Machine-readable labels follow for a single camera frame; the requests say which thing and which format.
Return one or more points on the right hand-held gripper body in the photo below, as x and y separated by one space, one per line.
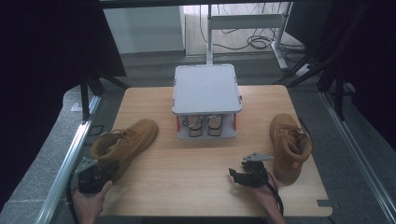
255 175

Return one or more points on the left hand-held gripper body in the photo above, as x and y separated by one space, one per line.
90 180

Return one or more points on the tan suede boot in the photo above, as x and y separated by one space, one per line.
288 140
130 143

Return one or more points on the black high-heel sandal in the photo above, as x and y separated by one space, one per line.
195 126
214 126

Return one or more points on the white two-tier shoe rack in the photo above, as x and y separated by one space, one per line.
206 90

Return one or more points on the person's right hand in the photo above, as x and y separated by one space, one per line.
266 197

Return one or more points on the person's left hand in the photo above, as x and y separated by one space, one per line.
90 205

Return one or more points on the dark floor socket cover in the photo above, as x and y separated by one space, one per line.
95 130

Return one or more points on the black metal stand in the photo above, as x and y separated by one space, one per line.
85 93
337 87

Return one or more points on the white power strip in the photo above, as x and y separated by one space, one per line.
302 70

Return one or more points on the black curtain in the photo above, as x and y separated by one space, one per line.
46 62
367 62

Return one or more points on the white cabinet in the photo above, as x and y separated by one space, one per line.
143 29

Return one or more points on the aluminium floor rail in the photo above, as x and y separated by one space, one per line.
358 155
67 168

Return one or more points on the white desk frame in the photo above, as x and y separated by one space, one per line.
246 21

